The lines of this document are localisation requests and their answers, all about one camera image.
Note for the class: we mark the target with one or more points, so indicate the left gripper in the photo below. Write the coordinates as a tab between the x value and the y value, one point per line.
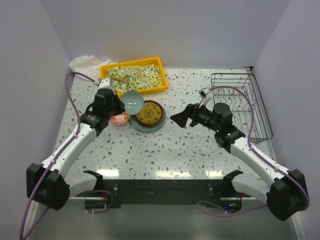
121	105

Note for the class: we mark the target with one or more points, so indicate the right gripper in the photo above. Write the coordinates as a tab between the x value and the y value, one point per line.
181	118

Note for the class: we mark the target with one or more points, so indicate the white red patterned bowl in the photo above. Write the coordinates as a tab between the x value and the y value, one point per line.
120	119

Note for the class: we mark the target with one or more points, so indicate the pale green bowl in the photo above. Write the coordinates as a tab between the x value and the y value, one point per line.
133	102

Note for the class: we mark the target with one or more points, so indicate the yellow patterned plate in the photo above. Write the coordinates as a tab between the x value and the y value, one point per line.
150	113

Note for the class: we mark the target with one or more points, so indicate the large celadon green plate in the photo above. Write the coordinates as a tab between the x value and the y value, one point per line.
146	129

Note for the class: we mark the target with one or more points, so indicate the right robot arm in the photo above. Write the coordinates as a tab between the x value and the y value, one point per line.
284	191

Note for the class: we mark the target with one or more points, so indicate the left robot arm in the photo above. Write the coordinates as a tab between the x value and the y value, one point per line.
45	182

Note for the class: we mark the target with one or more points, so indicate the lemon print cloth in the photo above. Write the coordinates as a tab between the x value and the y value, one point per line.
133	78

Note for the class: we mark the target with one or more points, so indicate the white cloth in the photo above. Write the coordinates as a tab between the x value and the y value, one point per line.
89	66

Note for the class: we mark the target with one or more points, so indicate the yellow plastic tray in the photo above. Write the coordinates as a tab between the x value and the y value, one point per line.
146	61

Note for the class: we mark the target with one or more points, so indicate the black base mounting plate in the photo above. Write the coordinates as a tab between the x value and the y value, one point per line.
163	192

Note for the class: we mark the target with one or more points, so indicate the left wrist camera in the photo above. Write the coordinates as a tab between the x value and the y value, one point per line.
105	83

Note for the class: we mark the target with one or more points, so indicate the black wire dish rack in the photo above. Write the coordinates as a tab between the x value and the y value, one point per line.
242	93

